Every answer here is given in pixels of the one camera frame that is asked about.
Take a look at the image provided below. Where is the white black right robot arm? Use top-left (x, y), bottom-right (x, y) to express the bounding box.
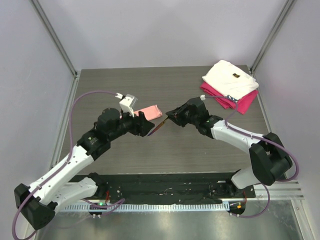
top-left (166, 95), bottom-right (293, 198)

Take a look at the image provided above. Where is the white slotted cable duct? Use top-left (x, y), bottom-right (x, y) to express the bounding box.
top-left (61, 201), bottom-right (230, 214)

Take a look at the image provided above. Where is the white folded cloth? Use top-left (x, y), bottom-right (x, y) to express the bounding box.
top-left (202, 60), bottom-right (259, 101)

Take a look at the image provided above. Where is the grey aluminium corner post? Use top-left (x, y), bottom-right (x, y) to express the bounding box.
top-left (249, 0), bottom-right (297, 74)

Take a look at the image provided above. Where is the grey left corner post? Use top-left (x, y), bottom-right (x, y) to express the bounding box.
top-left (29, 0), bottom-right (78, 78)

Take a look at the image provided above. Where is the iridescent purple utensil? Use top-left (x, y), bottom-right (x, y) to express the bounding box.
top-left (147, 118), bottom-right (168, 137)

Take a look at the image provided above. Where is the white wrist camera connector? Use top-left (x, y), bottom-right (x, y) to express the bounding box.
top-left (200, 94), bottom-right (206, 101)

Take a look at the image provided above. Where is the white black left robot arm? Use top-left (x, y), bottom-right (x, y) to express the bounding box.
top-left (14, 108), bottom-right (155, 230)

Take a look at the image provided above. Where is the magenta folded cloth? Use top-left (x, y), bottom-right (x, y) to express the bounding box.
top-left (200, 82), bottom-right (259, 115)

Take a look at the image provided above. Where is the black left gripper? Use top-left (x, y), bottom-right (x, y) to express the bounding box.
top-left (108, 108), bottom-right (154, 142)

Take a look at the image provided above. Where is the pink satin napkin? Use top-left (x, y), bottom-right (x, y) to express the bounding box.
top-left (134, 105), bottom-right (163, 121)

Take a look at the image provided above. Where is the white left wrist connector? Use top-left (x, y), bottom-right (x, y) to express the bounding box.
top-left (115, 92), bottom-right (138, 117)

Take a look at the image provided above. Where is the aluminium front rail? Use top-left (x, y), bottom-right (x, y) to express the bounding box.
top-left (253, 180), bottom-right (305, 201)

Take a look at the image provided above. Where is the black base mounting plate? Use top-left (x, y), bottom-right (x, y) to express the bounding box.
top-left (72, 172), bottom-right (256, 204)

